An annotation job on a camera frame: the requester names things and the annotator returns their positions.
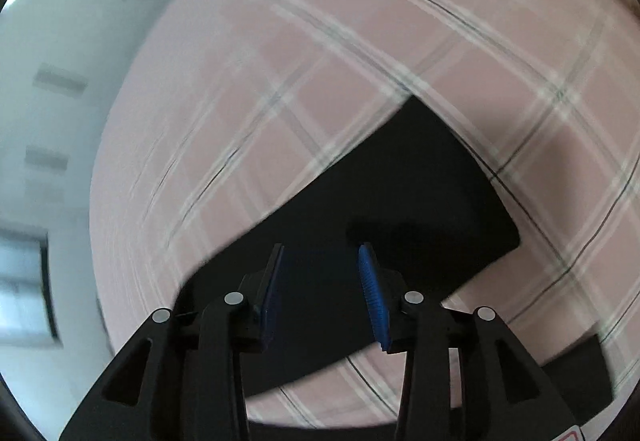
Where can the window with dark frame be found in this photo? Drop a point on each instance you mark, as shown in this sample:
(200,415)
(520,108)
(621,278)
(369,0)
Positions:
(27,315)

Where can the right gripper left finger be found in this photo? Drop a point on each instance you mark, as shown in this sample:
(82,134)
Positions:
(179,376)

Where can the pink plaid bed sheet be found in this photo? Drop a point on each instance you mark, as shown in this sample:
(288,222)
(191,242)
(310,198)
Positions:
(233,106)

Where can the black pants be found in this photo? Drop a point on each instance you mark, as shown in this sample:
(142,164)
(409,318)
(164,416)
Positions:
(412,192)

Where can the white wardrobe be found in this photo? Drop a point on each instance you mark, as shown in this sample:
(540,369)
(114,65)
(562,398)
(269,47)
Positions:
(62,65)

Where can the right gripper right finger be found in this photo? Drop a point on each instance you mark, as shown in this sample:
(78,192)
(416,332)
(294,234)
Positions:
(467,377)

